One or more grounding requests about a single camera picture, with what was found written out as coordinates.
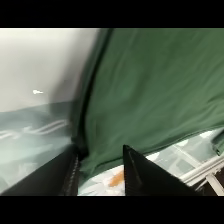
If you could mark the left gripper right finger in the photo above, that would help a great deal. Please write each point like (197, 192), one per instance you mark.
(146, 176)

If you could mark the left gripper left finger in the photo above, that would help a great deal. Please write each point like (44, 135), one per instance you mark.
(50, 178)

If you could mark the dark green T-shirt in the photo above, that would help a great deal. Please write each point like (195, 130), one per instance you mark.
(150, 90)

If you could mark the silver frame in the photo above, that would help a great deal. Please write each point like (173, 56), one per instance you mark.
(206, 171)

